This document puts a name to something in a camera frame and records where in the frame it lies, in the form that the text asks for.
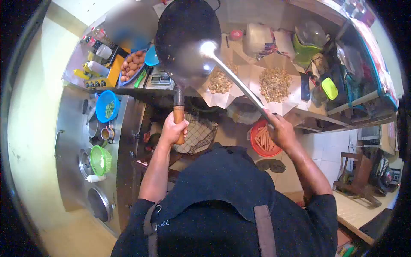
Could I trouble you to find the person's left hand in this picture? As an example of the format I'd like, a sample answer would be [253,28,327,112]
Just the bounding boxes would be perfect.
[159,111,190,147]

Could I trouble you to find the person's right hand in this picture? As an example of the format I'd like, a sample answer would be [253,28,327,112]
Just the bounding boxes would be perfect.
[263,109,298,152]

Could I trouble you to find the wire mesh basket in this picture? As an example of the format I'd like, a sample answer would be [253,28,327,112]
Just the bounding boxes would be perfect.
[173,112,219,155]

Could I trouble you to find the long steel ladle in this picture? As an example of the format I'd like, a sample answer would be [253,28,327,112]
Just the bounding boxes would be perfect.
[199,40,275,130]

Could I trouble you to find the digital kitchen scale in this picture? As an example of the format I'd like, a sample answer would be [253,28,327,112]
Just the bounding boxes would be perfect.
[150,73,173,86]

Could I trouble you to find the blue colander with greens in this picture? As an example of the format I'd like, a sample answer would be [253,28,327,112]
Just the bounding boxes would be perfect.
[95,90,121,124]

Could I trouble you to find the yellow condiment rack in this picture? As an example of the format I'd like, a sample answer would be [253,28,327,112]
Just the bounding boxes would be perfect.
[83,48,131,89]

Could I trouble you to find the steel pot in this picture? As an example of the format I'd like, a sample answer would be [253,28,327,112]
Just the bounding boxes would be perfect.
[87,116,100,139]

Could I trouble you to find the blue-framed display cabinet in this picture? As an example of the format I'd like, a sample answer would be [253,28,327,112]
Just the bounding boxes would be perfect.
[334,13,401,114]

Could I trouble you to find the white sauce bottle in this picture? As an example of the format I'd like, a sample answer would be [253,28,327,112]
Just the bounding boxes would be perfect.
[87,60,110,77]

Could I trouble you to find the green pot with glass lid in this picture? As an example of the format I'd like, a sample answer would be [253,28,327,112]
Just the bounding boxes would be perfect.
[292,20,329,69]

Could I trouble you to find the person's right fingers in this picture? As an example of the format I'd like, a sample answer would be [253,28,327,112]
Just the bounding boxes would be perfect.
[263,109,277,130]

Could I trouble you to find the small metal cup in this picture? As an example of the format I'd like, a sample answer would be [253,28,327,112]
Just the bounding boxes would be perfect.
[100,127,115,142]

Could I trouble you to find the green colander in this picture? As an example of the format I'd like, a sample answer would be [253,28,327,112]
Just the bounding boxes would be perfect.
[90,145,112,177]

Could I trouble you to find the white plastic bags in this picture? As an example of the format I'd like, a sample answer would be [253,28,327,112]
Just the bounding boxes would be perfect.
[243,22,294,61]

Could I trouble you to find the person's body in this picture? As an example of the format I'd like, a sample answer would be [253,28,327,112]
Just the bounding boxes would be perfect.
[111,143,339,257]

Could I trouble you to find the paper wrapper with fried food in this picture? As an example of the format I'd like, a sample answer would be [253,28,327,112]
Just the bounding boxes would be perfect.
[249,52,303,117]
[197,61,255,110]

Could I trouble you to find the blue basket of eggs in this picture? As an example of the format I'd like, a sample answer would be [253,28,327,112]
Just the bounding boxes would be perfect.
[118,49,148,87]

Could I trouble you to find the white plastic jar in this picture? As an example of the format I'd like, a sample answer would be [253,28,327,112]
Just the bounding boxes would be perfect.
[95,44,113,60]

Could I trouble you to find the container with yellow-green lid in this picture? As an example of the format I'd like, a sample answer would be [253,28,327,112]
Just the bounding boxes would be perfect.
[320,77,339,101]

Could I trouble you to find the blue plastic bowl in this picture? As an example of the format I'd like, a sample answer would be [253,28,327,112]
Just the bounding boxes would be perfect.
[144,45,160,67]

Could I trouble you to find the red basket of sausages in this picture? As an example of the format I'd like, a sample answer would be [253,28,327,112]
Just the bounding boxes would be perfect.
[249,119,283,158]

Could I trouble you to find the wooden chair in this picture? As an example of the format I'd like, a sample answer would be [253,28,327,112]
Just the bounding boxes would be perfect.
[332,151,383,208]

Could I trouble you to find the green peeler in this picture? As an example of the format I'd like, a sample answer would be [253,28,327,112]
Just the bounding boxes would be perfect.
[134,69,147,89]

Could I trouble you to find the dark sandals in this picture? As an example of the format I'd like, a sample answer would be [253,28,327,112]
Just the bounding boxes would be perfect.
[255,158,286,174]

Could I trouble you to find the black phone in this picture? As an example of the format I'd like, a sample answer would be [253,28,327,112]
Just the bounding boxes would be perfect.
[300,72,311,102]

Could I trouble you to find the yellow sauce bottle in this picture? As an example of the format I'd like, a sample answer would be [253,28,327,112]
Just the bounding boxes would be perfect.
[73,68,92,81]

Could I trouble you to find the wooden table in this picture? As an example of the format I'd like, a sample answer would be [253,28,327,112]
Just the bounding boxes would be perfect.
[332,189,401,247]

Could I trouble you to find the black wok with wooden handle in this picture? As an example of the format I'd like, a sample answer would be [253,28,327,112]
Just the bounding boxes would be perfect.
[155,0,222,145]

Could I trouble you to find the stainless steel stove counter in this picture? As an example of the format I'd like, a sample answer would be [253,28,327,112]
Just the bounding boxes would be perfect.
[54,84,147,237]

